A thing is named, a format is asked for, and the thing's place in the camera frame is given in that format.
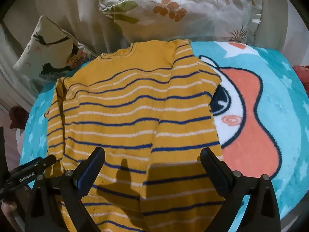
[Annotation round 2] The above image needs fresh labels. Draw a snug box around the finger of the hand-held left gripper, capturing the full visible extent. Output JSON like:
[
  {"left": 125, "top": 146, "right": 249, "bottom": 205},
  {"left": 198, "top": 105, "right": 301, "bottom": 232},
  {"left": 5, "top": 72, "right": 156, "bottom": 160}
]
[{"left": 29, "top": 154, "right": 57, "bottom": 174}]

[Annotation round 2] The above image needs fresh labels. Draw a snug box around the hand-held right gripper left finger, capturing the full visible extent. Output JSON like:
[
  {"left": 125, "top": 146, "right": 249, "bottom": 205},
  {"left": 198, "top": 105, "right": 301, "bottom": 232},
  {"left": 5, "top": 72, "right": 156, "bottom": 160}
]
[{"left": 25, "top": 146, "right": 107, "bottom": 232}]

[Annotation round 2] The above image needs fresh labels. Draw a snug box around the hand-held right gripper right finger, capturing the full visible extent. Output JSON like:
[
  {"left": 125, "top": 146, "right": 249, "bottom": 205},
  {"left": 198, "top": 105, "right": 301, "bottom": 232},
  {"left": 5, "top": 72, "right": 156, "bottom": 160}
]
[{"left": 200, "top": 147, "right": 282, "bottom": 232}]

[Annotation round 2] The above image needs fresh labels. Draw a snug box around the yellow striped sweater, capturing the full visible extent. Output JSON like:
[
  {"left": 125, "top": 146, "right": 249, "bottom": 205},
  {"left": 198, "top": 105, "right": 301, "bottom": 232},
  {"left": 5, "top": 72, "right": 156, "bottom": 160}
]
[{"left": 45, "top": 39, "right": 226, "bottom": 232}]

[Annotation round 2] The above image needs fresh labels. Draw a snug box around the person's left hand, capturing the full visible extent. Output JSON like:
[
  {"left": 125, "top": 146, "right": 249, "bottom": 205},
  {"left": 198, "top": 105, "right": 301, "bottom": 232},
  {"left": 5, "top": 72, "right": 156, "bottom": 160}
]
[{"left": 0, "top": 199, "right": 18, "bottom": 225}]

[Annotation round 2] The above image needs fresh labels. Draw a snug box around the pink cloth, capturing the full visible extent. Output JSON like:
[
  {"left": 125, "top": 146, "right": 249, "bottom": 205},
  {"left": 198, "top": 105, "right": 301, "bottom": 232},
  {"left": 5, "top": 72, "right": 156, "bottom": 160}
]
[{"left": 0, "top": 116, "right": 25, "bottom": 167}]

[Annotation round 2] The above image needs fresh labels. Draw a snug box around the blue printed blanket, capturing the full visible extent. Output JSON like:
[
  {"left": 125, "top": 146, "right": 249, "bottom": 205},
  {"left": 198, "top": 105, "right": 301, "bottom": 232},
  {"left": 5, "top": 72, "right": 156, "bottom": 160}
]
[{"left": 19, "top": 41, "right": 308, "bottom": 232}]

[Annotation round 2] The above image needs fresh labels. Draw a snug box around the red cloth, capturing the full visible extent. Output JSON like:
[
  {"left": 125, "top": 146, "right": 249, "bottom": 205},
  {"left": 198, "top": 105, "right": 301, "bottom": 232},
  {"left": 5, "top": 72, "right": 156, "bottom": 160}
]
[{"left": 292, "top": 65, "right": 309, "bottom": 90}]

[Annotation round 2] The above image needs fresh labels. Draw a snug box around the leaf print pillow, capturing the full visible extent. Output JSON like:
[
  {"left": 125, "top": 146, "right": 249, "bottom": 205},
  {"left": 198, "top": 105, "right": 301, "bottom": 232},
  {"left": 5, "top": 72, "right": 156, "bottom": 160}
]
[{"left": 98, "top": 0, "right": 263, "bottom": 44}]

